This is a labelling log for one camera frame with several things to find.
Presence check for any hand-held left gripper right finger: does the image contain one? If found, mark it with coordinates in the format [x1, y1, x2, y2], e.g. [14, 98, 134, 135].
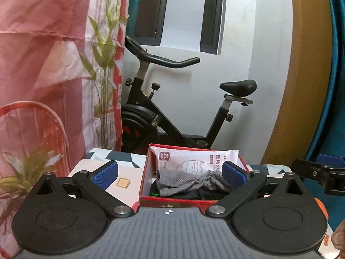
[207, 161, 316, 220]

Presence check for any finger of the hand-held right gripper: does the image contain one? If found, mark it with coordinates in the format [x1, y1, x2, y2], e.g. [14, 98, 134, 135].
[291, 159, 345, 195]
[317, 154, 345, 168]

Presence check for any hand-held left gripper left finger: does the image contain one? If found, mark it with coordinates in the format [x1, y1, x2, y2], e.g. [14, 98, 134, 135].
[27, 160, 134, 220]

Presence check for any black cloth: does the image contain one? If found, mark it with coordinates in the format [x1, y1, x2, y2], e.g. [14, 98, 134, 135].
[149, 177, 225, 202]

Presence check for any red cardboard box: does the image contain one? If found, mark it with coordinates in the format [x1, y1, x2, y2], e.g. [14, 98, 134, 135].
[139, 143, 252, 209]

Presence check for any grey sock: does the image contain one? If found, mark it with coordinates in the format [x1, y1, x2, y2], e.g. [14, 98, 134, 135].
[155, 168, 230, 198]

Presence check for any white face mask packet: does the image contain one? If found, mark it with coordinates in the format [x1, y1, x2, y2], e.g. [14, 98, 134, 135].
[149, 145, 240, 179]

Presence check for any printed tablecloth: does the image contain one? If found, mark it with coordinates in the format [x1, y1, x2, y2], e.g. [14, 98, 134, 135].
[67, 148, 345, 259]

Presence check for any orange fruit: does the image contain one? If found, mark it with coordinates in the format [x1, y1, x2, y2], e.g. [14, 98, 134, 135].
[315, 198, 328, 222]

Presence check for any black exercise bike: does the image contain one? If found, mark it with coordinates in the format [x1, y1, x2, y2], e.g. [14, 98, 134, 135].
[121, 35, 257, 155]

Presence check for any blue door panel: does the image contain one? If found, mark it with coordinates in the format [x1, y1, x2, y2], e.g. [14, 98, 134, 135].
[304, 0, 345, 162]

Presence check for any brown wooden board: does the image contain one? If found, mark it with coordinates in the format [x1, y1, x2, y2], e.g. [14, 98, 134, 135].
[260, 0, 335, 166]

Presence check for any pink printed backdrop cloth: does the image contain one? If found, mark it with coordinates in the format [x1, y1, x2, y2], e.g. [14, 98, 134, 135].
[0, 0, 129, 259]

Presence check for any white paper sheet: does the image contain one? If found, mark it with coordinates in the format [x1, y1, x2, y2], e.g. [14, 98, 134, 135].
[160, 0, 206, 52]

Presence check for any dark framed window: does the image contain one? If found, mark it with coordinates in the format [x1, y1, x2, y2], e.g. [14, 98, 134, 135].
[127, 0, 226, 56]

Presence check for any teal window curtain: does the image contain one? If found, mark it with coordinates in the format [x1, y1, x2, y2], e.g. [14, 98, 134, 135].
[126, 0, 138, 41]

